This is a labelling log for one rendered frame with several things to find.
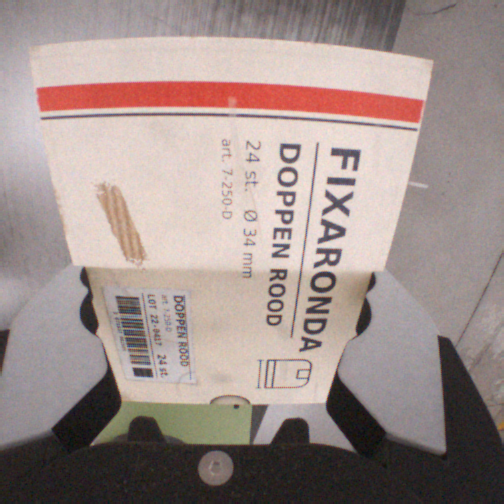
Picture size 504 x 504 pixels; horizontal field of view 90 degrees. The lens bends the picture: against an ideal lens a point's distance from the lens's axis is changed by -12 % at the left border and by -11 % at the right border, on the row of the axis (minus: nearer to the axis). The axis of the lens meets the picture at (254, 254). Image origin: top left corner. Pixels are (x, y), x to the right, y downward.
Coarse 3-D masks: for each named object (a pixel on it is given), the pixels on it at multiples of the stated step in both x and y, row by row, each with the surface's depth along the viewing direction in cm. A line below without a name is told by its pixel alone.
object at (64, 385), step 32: (64, 288) 9; (32, 320) 8; (64, 320) 8; (96, 320) 10; (32, 352) 7; (64, 352) 7; (96, 352) 7; (0, 384) 6; (32, 384) 6; (64, 384) 6; (96, 384) 6; (0, 416) 5; (32, 416) 5; (64, 416) 5; (96, 416) 6; (0, 448) 5; (64, 448) 5
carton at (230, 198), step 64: (64, 64) 7; (128, 64) 7; (192, 64) 8; (256, 64) 8; (320, 64) 8; (384, 64) 8; (64, 128) 8; (128, 128) 8; (192, 128) 8; (256, 128) 8; (320, 128) 9; (384, 128) 9; (64, 192) 9; (128, 192) 9; (192, 192) 9; (256, 192) 9; (320, 192) 9; (384, 192) 10; (128, 256) 10; (192, 256) 10; (256, 256) 11; (320, 256) 11; (384, 256) 11; (128, 320) 12; (192, 320) 12; (256, 320) 12; (320, 320) 12; (128, 384) 14; (192, 384) 14; (256, 384) 14; (320, 384) 14
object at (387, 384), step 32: (384, 288) 10; (384, 320) 9; (416, 320) 9; (352, 352) 7; (384, 352) 7; (416, 352) 7; (352, 384) 6; (384, 384) 6; (416, 384) 6; (352, 416) 6; (384, 416) 6; (416, 416) 6; (416, 448) 5
